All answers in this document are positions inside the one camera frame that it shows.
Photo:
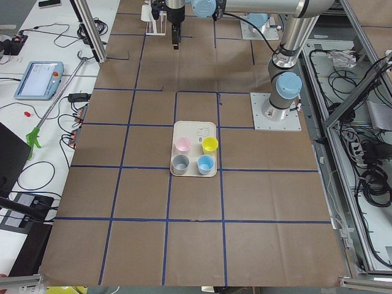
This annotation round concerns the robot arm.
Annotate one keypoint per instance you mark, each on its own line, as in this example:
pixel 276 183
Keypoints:
pixel 261 21
pixel 302 17

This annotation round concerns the grey plastic cup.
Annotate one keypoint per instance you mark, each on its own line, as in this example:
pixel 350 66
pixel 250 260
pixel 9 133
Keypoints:
pixel 180 164

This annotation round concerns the left teach pendant tablet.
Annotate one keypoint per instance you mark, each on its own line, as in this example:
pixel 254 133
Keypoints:
pixel 40 80

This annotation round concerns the cream plastic tray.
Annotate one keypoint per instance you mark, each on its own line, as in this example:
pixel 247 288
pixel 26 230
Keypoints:
pixel 196 131

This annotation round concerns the black monitor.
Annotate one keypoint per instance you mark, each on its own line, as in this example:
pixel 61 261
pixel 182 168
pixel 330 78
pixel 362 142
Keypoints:
pixel 14 155

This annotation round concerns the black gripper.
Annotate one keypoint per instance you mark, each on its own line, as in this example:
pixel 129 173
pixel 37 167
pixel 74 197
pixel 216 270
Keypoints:
pixel 175 16

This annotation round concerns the pink plastic cup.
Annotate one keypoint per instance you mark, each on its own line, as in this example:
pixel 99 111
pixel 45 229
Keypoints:
pixel 183 145

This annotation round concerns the light blue cup on tray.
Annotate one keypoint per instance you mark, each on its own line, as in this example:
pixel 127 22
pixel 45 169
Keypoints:
pixel 205 164

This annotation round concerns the black power adapter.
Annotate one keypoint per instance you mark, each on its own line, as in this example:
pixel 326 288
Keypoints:
pixel 79 97

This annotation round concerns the metal reacher grabber tool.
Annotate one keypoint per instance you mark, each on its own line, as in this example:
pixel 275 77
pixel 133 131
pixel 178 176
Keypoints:
pixel 32 137

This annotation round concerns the yellow plastic cup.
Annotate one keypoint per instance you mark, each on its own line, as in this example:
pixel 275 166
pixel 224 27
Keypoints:
pixel 210 145

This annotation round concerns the cream white plastic cup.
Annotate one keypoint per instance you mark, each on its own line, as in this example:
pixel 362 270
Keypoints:
pixel 146 13

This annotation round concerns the aluminium frame post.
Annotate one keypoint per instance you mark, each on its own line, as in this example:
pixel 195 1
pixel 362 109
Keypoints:
pixel 86 20

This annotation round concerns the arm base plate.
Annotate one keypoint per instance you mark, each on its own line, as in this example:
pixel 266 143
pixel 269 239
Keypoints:
pixel 268 118
pixel 270 34

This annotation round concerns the white wire cup rack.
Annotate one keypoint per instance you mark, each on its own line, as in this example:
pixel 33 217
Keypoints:
pixel 157 27

